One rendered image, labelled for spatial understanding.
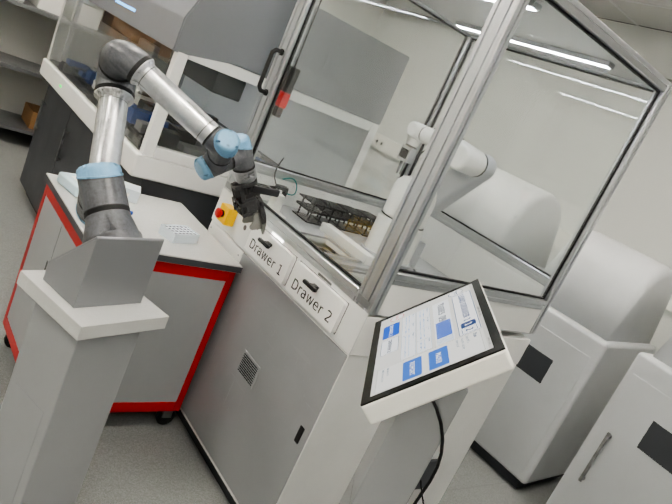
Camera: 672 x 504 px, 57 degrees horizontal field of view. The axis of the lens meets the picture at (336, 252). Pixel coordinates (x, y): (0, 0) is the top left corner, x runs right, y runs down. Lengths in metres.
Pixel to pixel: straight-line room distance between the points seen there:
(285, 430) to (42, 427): 0.75
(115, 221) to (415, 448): 0.93
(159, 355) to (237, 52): 1.32
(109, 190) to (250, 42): 1.35
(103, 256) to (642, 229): 4.00
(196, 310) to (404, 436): 1.13
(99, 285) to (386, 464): 0.84
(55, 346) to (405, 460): 0.93
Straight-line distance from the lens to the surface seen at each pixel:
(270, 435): 2.20
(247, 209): 2.09
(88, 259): 1.62
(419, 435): 1.52
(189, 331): 2.43
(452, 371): 1.25
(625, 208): 5.02
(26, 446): 1.92
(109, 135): 1.94
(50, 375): 1.79
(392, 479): 1.58
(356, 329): 1.89
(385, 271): 1.83
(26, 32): 6.08
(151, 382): 2.51
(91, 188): 1.72
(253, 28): 2.87
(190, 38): 2.76
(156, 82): 1.90
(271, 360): 2.20
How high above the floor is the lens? 1.52
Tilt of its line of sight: 14 degrees down
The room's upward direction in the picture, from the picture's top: 24 degrees clockwise
